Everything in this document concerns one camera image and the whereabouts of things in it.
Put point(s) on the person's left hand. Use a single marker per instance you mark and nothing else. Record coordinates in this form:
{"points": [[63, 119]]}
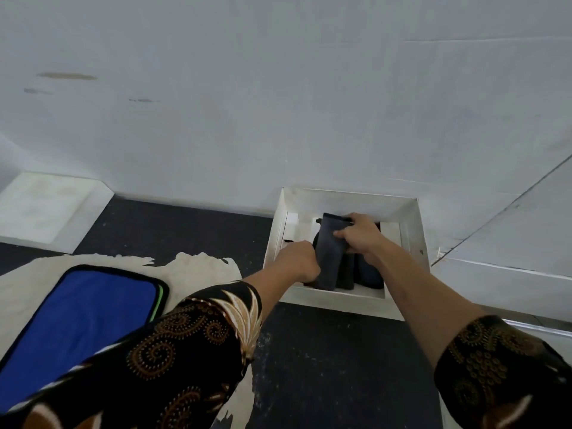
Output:
{"points": [[299, 261]]}

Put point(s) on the person's right hand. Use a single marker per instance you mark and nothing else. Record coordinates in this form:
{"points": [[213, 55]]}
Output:
{"points": [[362, 238]]}

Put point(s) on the yellow microfibre cloth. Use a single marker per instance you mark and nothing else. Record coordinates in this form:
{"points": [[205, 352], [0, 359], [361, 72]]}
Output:
{"points": [[330, 263]]}

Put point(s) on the white box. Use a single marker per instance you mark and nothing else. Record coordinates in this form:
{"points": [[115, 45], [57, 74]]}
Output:
{"points": [[339, 303]]}

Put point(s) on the stack of microfibre cloths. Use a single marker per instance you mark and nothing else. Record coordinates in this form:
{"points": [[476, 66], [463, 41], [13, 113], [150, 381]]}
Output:
{"points": [[76, 326]]}

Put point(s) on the person's left forearm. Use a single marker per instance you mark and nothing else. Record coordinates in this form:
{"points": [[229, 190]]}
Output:
{"points": [[272, 294]]}

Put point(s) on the person's right forearm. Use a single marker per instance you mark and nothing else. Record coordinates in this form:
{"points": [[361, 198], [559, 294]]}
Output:
{"points": [[424, 303]]}

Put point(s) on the person's patterned left sleeve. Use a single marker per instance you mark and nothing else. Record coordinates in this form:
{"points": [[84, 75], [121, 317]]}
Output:
{"points": [[156, 361]]}

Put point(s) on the person's patterned sleeve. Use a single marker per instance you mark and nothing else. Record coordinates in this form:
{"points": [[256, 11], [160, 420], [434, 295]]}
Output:
{"points": [[491, 375], [156, 361]]}

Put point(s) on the person's patterned right sleeve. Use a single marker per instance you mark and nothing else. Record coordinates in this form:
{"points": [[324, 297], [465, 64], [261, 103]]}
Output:
{"points": [[491, 375]]}

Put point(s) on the white flat box lid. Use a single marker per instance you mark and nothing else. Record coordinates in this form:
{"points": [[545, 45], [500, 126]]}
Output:
{"points": [[40, 205]]}

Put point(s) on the metal floor rail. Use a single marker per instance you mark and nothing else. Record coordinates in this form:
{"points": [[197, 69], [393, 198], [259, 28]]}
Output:
{"points": [[540, 328]]}

